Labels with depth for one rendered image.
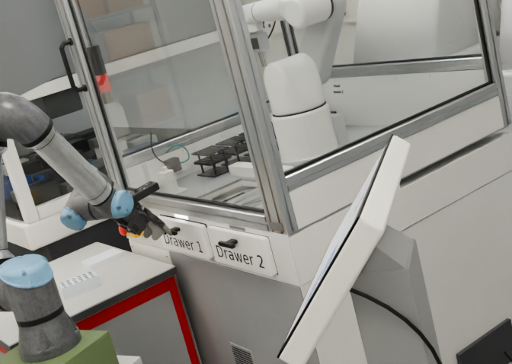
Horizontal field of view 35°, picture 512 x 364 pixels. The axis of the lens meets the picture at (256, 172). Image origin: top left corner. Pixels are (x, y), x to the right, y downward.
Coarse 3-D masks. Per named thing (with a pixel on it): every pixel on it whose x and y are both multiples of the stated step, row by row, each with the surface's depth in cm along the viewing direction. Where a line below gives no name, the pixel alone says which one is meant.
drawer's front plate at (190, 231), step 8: (160, 216) 262; (168, 224) 256; (176, 224) 252; (184, 224) 247; (192, 224) 244; (200, 224) 242; (184, 232) 249; (192, 232) 245; (200, 232) 241; (184, 240) 251; (192, 240) 247; (200, 240) 243; (208, 240) 242; (168, 248) 263; (176, 248) 258; (184, 248) 253; (200, 248) 244; (208, 248) 242; (200, 256) 246; (208, 256) 242
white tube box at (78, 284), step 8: (88, 272) 268; (64, 280) 266; (72, 280) 264; (80, 280) 262; (88, 280) 261; (96, 280) 262; (64, 288) 258; (72, 288) 259; (80, 288) 260; (88, 288) 261; (64, 296) 258; (72, 296) 259
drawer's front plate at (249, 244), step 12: (216, 228) 234; (216, 240) 235; (240, 240) 224; (252, 240) 219; (264, 240) 215; (216, 252) 238; (228, 252) 232; (240, 252) 226; (252, 252) 221; (264, 252) 216; (240, 264) 229; (252, 264) 223; (264, 264) 218
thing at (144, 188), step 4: (144, 184) 246; (148, 184) 244; (152, 184) 244; (156, 184) 244; (136, 188) 245; (140, 188) 244; (144, 188) 243; (148, 188) 243; (152, 188) 243; (156, 188) 244; (132, 192) 243; (136, 192) 242; (140, 192) 241; (144, 192) 242; (148, 192) 243; (152, 192) 244; (136, 196) 240; (140, 196) 241; (144, 196) 242; (136, 200) 240
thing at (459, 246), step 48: (480, 192) 251; (432, 240) 239; (480, 240) 252; (192, 288) 264; (240, 288) 238; (288, 288) 216; (432, 288) 241; (480, 288) 253; (192, 336) 277; (240, 336) 248; (336, 336) 219; (480, 336) 255
